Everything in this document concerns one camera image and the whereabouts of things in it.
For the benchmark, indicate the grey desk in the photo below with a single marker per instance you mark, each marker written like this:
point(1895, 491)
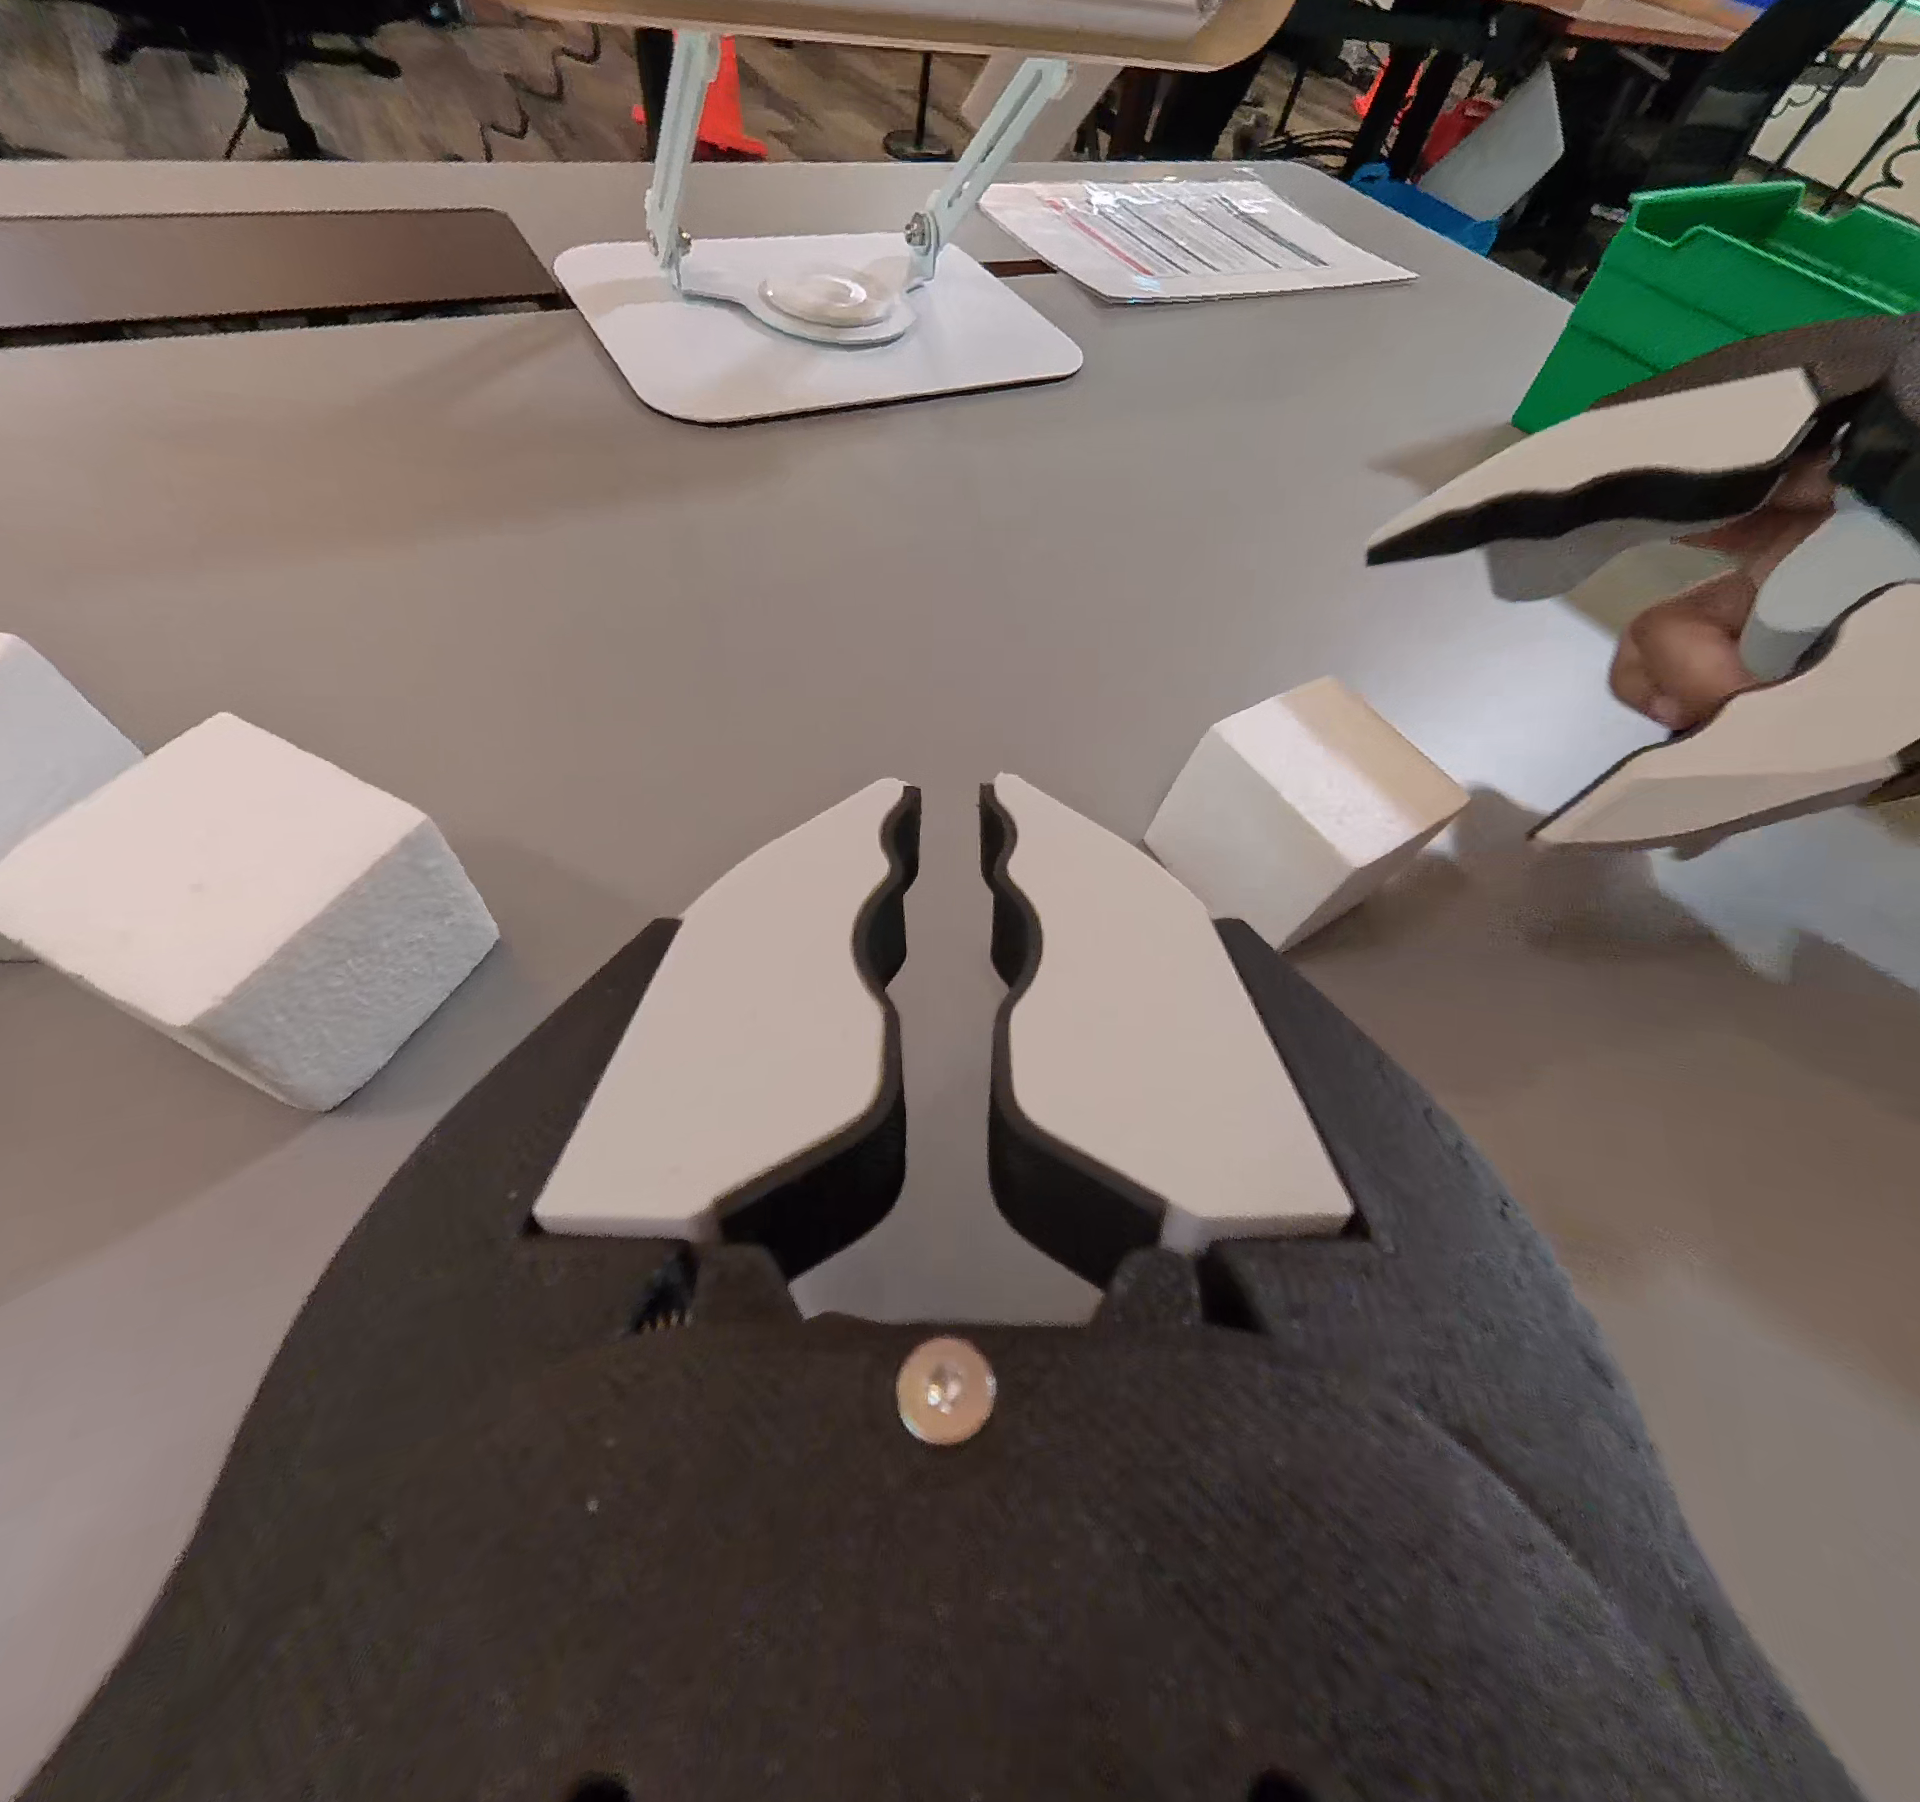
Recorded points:
point(1200, 513)

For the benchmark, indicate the person's right hand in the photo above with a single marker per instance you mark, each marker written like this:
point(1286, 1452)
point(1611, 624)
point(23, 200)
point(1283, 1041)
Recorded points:
point(1689, 654)

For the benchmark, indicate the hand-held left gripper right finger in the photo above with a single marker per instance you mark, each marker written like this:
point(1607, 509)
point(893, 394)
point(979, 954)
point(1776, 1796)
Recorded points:
point(1171, 1052)

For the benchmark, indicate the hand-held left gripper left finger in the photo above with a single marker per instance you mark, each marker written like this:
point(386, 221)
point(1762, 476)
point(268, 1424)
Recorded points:
point(734, 1036)

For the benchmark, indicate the green plastic bin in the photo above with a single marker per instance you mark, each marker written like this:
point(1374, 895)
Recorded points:
point(1651, 317)

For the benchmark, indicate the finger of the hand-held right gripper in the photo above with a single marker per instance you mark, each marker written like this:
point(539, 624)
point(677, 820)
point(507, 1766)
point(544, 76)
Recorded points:
point(1800, 736)
point(1651, 444)

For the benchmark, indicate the white foam cube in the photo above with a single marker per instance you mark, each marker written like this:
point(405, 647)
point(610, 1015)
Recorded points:
point(1291, 813)
point(225, 886)
point(60, 736)

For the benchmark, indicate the orange traffic cone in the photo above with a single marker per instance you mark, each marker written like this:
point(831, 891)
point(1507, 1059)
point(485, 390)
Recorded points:
point(734, 122)

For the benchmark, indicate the white tablet stand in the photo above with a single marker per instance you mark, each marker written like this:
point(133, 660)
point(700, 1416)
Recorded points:
point(931, 347)

